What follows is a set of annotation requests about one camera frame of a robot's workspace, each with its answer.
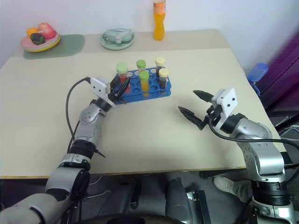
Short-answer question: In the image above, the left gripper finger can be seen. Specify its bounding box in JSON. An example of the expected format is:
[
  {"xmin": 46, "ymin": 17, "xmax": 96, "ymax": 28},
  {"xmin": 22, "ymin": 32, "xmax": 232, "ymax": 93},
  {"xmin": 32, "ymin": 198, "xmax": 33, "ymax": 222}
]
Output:
[
  {"xmin": 115, "ymin": 77, "xmax": 132, "ymax": 99},
  {"xmin": 110, "ymin": 77, "xmax": 120, "ymax": 91}
]

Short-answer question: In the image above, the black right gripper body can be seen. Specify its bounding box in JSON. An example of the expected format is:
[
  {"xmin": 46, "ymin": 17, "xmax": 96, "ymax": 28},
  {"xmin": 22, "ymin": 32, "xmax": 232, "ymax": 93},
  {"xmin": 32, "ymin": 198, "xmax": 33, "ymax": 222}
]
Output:
[{"xmin": 198, "ymin": 105, "xmax": 223, "ymax": 131}]

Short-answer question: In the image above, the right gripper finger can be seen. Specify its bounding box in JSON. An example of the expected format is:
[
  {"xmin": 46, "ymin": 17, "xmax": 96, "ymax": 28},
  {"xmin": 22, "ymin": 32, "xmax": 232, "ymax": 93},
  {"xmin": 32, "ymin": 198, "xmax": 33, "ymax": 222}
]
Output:
[
  {"xmin": 178, "ymin": 105, "xmax": 202, "ymax": 127},
  {"xmin": 192, "ymin": 89, "xmax": 214, "ymax": 103}
]

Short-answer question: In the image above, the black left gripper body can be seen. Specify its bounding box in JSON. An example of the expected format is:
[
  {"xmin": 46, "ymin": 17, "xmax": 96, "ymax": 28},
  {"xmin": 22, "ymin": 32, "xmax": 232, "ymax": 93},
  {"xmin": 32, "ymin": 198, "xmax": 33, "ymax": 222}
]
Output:
[{"xmin": 107, "ymin": 81, "xmax": 128, "ymax": 105}]

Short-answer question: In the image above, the red tube green cap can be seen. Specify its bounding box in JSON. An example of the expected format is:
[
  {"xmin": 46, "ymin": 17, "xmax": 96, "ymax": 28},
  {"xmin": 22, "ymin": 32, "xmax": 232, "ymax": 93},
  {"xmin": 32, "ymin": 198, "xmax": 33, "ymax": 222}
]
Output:
[{"xmin": 115, "ymin": 61, "xmax": 131, "ymax": 94}]

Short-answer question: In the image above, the yellow labelled tube green cap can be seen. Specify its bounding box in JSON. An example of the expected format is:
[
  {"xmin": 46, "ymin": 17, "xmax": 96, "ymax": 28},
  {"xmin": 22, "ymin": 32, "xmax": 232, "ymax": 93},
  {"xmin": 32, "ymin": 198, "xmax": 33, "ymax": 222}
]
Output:
[{"xmin": 139, "ymin": 70, "xmax": 150, "ymax": 98}]

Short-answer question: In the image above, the brown tube cream cap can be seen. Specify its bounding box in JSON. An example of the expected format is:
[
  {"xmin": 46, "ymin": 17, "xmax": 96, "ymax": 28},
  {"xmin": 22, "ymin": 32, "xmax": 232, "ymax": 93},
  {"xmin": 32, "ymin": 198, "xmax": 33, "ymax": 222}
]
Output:
[{"xmin": 158, "ymin": 68, "xmax": 170, "ymax": 94}]

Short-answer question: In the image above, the blue test tube rack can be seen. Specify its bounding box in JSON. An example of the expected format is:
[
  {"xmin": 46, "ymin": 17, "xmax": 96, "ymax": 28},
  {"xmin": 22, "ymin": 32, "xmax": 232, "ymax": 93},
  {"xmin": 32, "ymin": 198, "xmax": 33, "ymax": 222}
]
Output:
[{"xmin": 114, "ymin": 67, "xmax": 173, "ymax": 105}]

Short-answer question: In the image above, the dark tube cream cap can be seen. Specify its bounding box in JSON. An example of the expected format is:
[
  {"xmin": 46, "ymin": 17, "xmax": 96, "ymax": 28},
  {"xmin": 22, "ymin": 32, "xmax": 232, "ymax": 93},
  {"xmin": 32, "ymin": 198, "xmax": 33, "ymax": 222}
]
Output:
[{"xmin": 155, "ymin": 56, "xmax": 166, "ymax": 71}]

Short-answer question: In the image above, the pale green plate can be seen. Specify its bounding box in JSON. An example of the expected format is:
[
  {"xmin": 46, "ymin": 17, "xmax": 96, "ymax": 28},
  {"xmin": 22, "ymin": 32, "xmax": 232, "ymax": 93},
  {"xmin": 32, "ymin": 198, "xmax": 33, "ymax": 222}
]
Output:
[{"xmin": 99, "ymin": 30, "xmax": 135, "ymax": 50}]

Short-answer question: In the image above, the clear bag with white item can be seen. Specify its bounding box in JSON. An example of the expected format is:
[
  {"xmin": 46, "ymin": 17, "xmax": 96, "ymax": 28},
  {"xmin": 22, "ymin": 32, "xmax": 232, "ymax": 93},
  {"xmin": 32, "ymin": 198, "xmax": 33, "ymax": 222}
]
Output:
[{"xmin": 102, "ymin": 28, "xmax": 134, "ymax": 45}]

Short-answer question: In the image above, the green placemat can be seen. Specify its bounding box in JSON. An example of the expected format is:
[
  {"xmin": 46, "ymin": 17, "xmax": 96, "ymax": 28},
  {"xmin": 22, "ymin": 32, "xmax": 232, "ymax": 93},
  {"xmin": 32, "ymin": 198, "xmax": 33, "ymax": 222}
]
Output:
[{"xmin": 22, "ymin": 34, "xmax": 85, "ymax": 60}]

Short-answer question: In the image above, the blue ribbed plastic object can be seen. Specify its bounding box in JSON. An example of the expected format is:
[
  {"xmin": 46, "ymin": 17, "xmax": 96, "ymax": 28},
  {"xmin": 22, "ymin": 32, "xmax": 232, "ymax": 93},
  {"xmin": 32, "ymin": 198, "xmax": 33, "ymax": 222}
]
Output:
[{"xmin": 247, "ymin": 62, "xmax": 270, "ymax": 85}]

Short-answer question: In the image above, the orange soda bottle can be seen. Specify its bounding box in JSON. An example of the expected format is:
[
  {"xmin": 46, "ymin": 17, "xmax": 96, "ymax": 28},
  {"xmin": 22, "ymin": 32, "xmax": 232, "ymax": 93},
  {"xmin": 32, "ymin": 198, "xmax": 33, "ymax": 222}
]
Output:
[{"xmin": 152, "ymin": 0, "xmax": 167, "ymax": 42}]

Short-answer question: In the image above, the white sneaker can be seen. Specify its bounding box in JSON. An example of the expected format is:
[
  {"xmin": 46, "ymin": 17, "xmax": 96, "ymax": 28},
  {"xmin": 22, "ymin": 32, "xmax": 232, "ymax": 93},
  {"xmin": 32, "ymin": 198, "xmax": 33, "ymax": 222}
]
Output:
[{"xmin": 213, "ymin": 176, "xmax": 237, "ymax": 196}]

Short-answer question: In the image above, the stack of pastel plates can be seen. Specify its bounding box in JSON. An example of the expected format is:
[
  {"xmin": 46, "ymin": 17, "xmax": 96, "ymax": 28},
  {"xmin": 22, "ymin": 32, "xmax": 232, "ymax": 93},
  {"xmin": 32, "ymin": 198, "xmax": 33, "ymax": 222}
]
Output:
[{"xmin": 20, "ymin": 32, "xmax": 61, "ymax": 53}]

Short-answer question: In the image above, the purple dark panel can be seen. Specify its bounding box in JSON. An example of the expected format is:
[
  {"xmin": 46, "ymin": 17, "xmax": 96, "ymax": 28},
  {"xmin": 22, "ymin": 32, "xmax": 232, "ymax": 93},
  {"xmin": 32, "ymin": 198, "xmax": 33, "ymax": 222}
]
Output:
[{"xmin": 258, "ymin": 30, "xmax": 299, "ymax": 114}]

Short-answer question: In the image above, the grey trouser leg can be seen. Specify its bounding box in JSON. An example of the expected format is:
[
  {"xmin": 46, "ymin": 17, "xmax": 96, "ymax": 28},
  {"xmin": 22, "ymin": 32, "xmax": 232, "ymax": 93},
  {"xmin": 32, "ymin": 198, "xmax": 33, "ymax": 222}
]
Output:
[{"xmin": 230, "ymin": 181, "xmax": 256, "ymax": 204}]

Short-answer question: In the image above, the pink toy peach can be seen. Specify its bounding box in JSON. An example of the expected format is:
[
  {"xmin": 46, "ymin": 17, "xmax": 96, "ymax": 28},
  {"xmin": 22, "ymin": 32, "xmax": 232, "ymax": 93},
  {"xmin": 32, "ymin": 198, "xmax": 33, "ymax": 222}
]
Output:
[{"xmin": 37, "ymin": 22, "xmax": 57, "ymax": 39}]

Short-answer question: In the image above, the dark purple toy mangosteen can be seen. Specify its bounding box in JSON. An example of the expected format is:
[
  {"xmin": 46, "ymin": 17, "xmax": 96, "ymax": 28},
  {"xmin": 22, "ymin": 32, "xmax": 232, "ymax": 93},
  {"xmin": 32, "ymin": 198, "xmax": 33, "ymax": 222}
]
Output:
[{"xmin": 30, "ymin": 33, "xmax": 45, "ymax": 45}]

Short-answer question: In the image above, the dark rounded robot leg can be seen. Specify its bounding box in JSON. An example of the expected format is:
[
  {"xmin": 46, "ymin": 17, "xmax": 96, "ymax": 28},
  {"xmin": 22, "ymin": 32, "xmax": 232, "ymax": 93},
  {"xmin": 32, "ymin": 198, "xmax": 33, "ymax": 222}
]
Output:
[
  {"xmin": 164, "ymin": 178, "xmax": 195, "ymax": 224},
  {"xmin": 97, "ymin": 179, "xmax": 142, "ymax": 217}
]

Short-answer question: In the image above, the orange toy fruit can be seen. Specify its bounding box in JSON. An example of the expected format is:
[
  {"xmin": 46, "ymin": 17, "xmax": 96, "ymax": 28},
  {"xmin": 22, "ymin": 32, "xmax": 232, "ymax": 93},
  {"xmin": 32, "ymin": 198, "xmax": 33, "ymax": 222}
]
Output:
[{"xmin": 26, "ymin": 27, "xmax": 39, "ymax": 38}]

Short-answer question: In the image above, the dark rounded shape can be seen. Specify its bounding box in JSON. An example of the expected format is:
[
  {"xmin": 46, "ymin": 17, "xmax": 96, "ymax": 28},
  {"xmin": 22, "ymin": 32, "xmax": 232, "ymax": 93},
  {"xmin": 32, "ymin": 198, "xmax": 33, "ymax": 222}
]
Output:
[{"xmin": 92, "ymin": 211, "xmax": 179, "ymax": 224}]

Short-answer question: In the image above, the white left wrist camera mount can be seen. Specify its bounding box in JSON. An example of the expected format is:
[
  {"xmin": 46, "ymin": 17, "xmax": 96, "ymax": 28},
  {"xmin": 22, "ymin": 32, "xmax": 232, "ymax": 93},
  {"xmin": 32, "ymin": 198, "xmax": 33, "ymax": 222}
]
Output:
[{"xmin": 90, "ymin": 77, "xmax": 117, "ymax": 108}]

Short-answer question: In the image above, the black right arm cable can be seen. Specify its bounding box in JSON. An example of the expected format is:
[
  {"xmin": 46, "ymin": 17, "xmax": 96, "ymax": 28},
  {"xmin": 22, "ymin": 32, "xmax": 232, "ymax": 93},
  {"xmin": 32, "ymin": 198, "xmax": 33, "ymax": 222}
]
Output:
[{"xmin": 208, "ymin": 118, "xmax": 299, "ymax": 148}]

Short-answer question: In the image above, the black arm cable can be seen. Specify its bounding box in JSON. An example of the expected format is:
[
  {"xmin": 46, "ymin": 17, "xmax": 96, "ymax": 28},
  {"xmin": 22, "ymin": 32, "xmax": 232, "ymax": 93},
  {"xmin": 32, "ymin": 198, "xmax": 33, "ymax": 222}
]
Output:
[
  {"xmin": 208, "ymin": 118, "xmax": 299, "ymax": 148},
  {"xmin": 65, "ymin": 77, "xmax": 94, "ymax": 150}
]

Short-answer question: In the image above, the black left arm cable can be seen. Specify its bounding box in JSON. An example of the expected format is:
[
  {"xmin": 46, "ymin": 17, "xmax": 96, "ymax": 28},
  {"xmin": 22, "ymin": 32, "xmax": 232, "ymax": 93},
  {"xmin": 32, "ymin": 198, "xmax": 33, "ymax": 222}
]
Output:
[{"xmin": 65, "ymin": 77, "xmax": 94, "ymax": 150}]

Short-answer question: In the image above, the black table frame bracket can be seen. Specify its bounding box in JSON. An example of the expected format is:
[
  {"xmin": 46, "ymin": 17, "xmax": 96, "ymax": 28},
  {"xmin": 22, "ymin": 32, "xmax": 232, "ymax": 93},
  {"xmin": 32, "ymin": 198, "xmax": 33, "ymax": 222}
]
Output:
[{"xmin": 186, "ymin": 189, "xmax": 212, "ymax": 224}]

